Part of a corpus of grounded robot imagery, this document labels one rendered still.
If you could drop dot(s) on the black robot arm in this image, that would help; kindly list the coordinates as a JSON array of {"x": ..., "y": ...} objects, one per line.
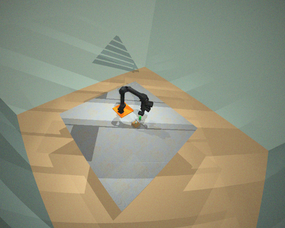
[{"x": 143, "y": 98}]

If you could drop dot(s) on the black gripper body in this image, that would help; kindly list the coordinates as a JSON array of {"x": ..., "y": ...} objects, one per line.
[{"x": 142, "y": 110}]

